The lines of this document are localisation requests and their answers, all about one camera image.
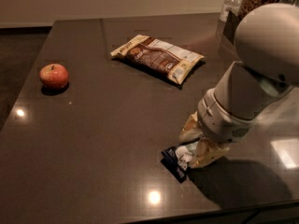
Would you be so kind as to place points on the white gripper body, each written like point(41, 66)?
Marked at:
point(221, 121)

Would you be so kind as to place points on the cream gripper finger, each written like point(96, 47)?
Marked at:
point(206, 152)
point(192, 130)

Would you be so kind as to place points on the dark blue rxbar wrapper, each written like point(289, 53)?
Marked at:
point(177, 159)

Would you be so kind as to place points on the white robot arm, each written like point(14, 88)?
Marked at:
point(267, 44)

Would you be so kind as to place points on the brown and white snack bag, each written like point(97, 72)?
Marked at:
point(165, 59)

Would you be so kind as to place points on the dark brown box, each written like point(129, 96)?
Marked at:
point(230, 26)

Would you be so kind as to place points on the clear plastic water bottle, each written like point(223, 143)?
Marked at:
point(229, 6)

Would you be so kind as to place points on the red apple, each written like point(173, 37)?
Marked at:
point(54, 76)

